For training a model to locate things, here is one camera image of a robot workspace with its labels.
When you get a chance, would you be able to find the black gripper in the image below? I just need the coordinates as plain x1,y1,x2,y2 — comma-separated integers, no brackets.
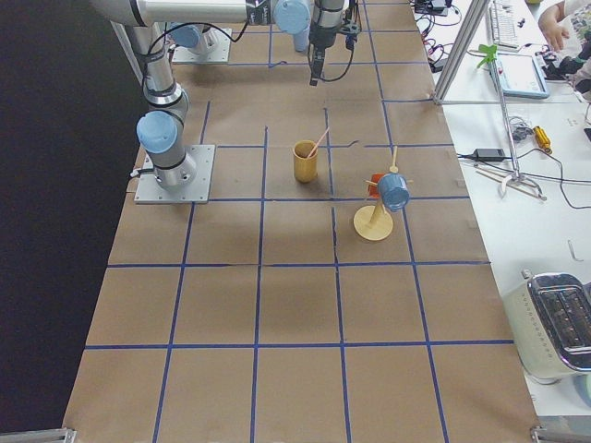
309,19,342,87

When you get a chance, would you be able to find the bamboo chopstick holder cup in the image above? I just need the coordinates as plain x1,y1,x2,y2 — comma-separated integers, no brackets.
293,140,318,184

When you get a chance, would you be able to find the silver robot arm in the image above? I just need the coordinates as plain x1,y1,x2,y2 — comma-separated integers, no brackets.
272,1,360,87
91,1,271,199

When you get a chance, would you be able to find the orange cup on stand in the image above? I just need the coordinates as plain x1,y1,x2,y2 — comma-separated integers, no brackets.
366,173,384,199

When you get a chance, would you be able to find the blue cup on stand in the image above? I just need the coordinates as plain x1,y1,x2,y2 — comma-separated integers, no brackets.
378,173,410,211

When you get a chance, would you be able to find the person's hand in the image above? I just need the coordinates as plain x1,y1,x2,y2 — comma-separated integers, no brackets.
538,1,570,51

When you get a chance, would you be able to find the wooden mug tree stand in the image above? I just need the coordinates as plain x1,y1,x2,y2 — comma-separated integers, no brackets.
353,146,400,241

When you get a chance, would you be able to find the black power adapter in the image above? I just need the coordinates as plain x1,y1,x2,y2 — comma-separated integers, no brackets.
473,149,506,162

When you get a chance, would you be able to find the white keyboard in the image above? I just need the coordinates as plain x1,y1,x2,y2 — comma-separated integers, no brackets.
486,0,520,50

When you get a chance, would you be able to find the blue framed tablet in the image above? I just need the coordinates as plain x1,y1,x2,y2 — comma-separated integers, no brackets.
497,53,550,100

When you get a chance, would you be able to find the yellow screwdriver tool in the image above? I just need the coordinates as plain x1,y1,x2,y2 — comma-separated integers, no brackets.
533,126,552,154

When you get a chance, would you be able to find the silver toaster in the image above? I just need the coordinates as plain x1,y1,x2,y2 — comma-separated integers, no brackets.
502,272,590,384

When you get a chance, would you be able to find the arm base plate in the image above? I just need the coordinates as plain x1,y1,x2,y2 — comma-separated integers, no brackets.
134,145,216,204
172,29,232,65

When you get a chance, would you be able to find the aluminium frame post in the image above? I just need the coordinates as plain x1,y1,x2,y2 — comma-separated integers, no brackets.
432,0,488,104

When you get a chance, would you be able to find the green handled grabber tool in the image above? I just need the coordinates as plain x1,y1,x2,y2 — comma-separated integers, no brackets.
477,44,546,201

